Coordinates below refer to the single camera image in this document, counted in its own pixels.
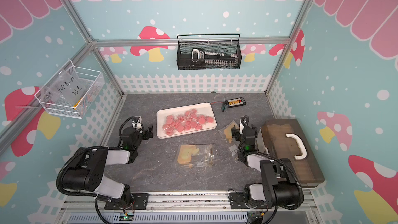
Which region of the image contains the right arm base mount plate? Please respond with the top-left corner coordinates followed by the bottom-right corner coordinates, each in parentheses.
top-left (227, 191), bottom-right (268, 211)

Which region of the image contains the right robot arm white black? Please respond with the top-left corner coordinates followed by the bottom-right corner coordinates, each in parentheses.
top-left (231, 115), bottom-right (304, 210)

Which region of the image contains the green handled screwdriver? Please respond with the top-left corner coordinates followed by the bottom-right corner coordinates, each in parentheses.
top-left (221, 102), bottom-right (226, 112)

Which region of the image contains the black wire mesh basket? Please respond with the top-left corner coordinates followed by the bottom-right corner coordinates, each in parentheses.
top-left (176, 34), bottom-right (242, 70)

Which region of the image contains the brown toolbox with white handle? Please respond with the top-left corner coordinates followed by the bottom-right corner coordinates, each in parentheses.
top-left (261, 119), bottom-right (325, 188)

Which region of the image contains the white plastic tray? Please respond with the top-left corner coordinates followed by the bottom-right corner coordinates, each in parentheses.
top-left (157, 103), bottom-right (217, 139)

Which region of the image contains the white wire wall basket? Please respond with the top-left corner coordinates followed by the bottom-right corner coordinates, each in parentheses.
top-left (35, 60), bottom-right (105, 119)

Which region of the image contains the black box with orange items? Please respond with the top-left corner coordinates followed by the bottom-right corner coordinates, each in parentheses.
top-left (225, 97), bottom-right (246, 108)

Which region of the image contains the pile of pink cookies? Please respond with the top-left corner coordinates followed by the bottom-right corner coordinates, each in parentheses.
top-left (161, 108), bottom-right (216, 136)

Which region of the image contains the clear plastic bag with writing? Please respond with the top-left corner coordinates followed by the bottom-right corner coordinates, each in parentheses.
top-left (45, 68), bottom-right (88, 108)

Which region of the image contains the socket set in basket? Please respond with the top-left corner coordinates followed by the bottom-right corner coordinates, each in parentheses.
top-left (191, 48), bottom-right (240, 69)

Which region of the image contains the ziploc bag with pink cookies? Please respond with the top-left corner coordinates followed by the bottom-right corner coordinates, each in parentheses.
top-left (219, 120), bottom-right (239, 163)
top-left (174, 144), bottom-right (215, 168)

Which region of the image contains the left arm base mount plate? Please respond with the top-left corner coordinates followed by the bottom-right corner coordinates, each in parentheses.
top-left (104, 193), bottom-right (149, 211)

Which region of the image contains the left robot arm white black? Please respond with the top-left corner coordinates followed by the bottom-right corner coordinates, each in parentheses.
top-left (56, 116), bottom-right (153, 206)

